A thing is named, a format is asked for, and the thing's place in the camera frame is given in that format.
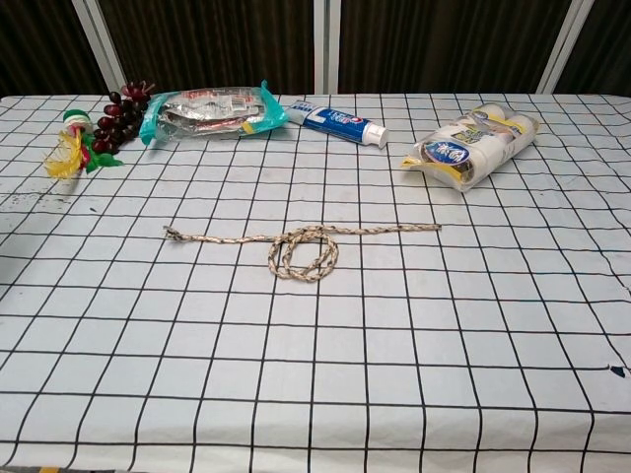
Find beige braided rope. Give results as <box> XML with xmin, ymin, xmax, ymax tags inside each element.
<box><xmin>163</xmin><ymin>223</ymin><xmax>443</xmax><ymax>285</ymax></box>

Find blue white toothpaste tube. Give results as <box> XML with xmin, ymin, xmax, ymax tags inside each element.
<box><xmin>285</xmin><ymin>98</ymin><xmax>389</xmax><ymax>149</ymax></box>

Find white black checkered tablecloth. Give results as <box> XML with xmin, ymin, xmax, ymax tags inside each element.
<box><xmin>0</xmin><ymin>93</ymin><xmax>631</xmax><ymax>473</ymax></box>

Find teal clear snack bag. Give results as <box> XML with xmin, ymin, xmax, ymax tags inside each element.
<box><xmin>139</xmin><ymin>78</ymin><xmax>290</xmax><ymax>147</ymax></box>

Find yellow packaged rolls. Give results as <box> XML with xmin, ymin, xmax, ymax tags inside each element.
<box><xmin>399</xmin><ymin>101</ymin><xmax>540</xmax><ymax>194</ymax></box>

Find dark pleated curtain panel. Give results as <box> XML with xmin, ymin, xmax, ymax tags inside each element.
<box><xmin>0</xmin><ymin>0</ymin><xmax>112</xmax><ymax>98</ymax></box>
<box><xmin>554</xmin><ymin>0</ymin><xmax>631</xmax><ymax>95</ymax></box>
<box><xmin>98</xmin><ymin>0</ymin><xmax>316</xmax><ymax>95</ymax></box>
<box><xmin>337</xmin><ymin>0</ymin><xmax>573</xmax><ymax>95</ymax></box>

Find dark red plastic grape bunch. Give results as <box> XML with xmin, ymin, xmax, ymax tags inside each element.
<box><xmin>86</xmin><ymin>81</ymin><xmax>152</xmax><ymax>173</ymax></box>

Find white partition frame post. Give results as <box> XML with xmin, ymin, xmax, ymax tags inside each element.
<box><xmin>539</xmin><ymin>0</ymin><xmax>593</xmax><ymax>95</ymax></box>
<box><xmin>313</xmin><ymin>0</ymin><xmax>340</xmax><ymax>95</ymax></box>
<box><xmin>71</xmin><ymin>0</ymin><xmax>127</xmax><ymax>96</ymax></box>

